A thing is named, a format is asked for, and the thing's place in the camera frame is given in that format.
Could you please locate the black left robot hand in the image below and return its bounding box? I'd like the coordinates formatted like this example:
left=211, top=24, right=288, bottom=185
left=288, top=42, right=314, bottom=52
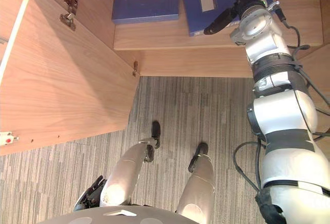
left=73, top=175, right=108, bottom=212

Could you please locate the blue folder with white label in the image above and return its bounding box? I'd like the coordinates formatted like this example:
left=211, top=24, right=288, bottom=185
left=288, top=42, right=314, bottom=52
left=180, top=0, right=274, bottom=37

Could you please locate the wooden cabinet shelf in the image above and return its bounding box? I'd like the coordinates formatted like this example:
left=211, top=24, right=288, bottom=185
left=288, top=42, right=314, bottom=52
left=112, top=12, right=324, bottom=52

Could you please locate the wooden cabinet door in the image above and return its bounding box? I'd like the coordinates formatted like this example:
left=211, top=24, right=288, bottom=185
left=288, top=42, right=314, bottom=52
left=0, top=0, right=141, bottom=156

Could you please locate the large metal door hinge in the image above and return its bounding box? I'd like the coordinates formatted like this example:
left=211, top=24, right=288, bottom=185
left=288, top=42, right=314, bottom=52
left=59, top=0, right=79, bottom=31

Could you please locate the grey robot torso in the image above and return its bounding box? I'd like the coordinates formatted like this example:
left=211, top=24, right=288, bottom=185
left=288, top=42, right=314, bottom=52
left=36, top=205, right=199, bottom=224

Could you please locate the dark left robot foot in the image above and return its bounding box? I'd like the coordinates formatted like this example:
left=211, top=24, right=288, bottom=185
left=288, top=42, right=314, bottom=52
left=151, top=120, right=161, bottom=149

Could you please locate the dark robot foot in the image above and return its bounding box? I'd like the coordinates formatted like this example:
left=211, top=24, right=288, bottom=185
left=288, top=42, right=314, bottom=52
left=151, top=120, right=161, bottom=149
left=188, top=142, right=209, bottom=172

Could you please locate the white latch with red button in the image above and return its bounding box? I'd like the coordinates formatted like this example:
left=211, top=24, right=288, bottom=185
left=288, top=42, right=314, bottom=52
left=0, top=131, right=20, bottom=146

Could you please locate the silver right robot leg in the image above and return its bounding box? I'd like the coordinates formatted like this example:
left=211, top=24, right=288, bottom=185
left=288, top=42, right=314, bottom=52
left=175, top=153, right=216, bottom=224

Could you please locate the dark right robot foot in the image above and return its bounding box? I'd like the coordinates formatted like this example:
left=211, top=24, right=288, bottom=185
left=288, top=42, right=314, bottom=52
left=188, top=142, right=209, bottom=172

